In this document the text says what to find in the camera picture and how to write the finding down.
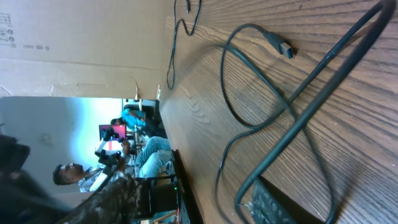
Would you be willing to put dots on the cardboard box wall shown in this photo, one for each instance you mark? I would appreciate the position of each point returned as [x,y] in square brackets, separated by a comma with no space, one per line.
[82,48]

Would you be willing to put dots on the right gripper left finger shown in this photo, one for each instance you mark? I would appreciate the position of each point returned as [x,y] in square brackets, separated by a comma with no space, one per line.
[120,199]

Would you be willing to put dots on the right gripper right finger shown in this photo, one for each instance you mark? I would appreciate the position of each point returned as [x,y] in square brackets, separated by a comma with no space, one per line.
[271,206]

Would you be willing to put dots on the pink screen monitor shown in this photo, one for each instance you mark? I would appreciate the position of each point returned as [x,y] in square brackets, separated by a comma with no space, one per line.
[112,132]

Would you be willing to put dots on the seated man dark hair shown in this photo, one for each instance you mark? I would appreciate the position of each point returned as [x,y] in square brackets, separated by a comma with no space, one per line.
[151,161]

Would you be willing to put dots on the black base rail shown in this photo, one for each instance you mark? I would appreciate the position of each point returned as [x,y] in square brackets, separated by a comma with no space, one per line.
[188,209]

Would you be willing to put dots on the person in teal shirt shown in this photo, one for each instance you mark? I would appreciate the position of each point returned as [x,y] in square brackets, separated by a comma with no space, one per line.
[141,119]

